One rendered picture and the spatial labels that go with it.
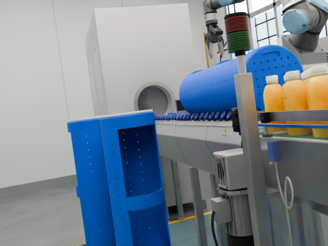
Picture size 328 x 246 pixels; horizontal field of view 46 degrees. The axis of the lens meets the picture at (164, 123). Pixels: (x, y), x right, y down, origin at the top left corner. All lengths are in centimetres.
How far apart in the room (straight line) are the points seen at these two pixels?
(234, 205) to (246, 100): 41
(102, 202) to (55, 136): 404
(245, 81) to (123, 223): 116
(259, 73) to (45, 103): 505
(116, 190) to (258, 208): 101
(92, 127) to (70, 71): 416
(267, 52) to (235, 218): 69
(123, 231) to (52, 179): 446
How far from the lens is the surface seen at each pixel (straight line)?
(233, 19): 106
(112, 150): 193
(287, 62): 167
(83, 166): 238
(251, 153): 106
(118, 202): 197
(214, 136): 194
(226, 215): 132
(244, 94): 105
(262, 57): 162
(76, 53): 652
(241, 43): 105
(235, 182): 128
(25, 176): 636
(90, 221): 245
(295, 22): 192
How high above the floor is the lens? 104
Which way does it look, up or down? 2 degrees down
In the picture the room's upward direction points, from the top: 7 degrees counter-clockwise
